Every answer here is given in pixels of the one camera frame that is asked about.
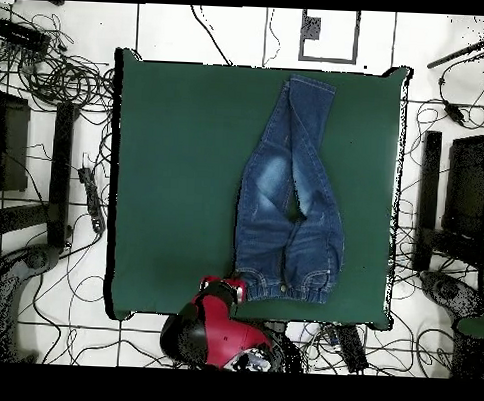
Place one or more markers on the blue denim jeans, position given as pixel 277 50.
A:
pixel 272 238

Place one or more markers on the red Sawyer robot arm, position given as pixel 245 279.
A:
pixel 220 335

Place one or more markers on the black flat panel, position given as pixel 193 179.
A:
pixel 467 186
pixel 14 146

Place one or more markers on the dark green table cloth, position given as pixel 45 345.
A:
pixel 178 185

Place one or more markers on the wide black power strip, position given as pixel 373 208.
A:
pixel 351 349

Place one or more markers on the long black power strip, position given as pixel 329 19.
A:
pixel 92 198

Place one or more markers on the dark stand base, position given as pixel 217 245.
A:
pixel 446 289
pixel 35 259

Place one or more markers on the black upright stand bar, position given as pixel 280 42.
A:
pixel 428 188
pixel 61 172

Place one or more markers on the black power adapter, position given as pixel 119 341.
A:
pixel 454 112

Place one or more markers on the black tripod leg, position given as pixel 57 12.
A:
pixel 460 52

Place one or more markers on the black box device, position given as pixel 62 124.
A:
pixel 23 36

